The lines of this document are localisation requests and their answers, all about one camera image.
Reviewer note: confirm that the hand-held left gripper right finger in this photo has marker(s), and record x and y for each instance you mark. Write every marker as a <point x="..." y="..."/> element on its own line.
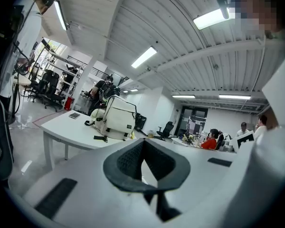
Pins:
<point x="173" y="170"/>

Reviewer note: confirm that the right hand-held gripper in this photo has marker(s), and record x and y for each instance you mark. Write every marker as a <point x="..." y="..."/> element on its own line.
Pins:
<point x="244" y="138"/>

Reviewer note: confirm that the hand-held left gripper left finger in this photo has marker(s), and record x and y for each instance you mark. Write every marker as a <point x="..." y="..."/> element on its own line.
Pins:
<point x="114" y="168"/>

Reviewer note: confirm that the white backpack bag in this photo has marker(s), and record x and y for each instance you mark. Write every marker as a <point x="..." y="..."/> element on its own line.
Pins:
<point x="120" y="117"/>

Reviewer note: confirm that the person's white shirt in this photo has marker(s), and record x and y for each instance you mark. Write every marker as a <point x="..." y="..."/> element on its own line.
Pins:
<point x="270" y="165"/>

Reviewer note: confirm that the black office chair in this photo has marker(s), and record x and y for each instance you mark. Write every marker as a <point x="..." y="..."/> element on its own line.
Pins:
<point x="40" y="84"/>
<point x="166" y="129"/>
<point x="52" y="89"/>

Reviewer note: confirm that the long ceiling light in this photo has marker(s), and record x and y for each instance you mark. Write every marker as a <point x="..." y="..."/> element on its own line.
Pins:
<point x="234" y="97"/>
<point x="183" y="96"/>
<point x="60" y="15"/>
<point x="144" y="57"/>
<point x="210" y="19"/>

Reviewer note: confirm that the dark glass door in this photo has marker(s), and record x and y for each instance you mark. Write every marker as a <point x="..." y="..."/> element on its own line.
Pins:
<point x="192" y="120"/>

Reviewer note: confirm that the cream plush toy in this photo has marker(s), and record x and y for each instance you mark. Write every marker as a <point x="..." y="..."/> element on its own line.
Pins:
<point x="96" y="114"/>

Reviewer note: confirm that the white table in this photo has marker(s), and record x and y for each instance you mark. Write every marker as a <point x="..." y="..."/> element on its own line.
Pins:
<point x="66" y="129"/>

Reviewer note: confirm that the grey calculator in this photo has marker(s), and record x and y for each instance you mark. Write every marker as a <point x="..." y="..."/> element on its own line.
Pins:
<point x="74" y="115"/>

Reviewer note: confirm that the red box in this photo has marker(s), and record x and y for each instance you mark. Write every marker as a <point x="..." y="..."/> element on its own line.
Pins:
<point x="69" y="103"/>

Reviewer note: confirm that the white shelving rack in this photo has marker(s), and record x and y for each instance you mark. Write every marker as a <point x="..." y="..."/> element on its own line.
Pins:
<point x="61" y="66"/>

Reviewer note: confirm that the black stand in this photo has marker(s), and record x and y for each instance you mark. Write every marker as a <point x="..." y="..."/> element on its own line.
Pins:
<point x="15" y="96"/>

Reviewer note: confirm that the person's black head camera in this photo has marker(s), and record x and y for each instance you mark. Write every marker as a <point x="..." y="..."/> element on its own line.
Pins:
<point x="223" y="5"/>

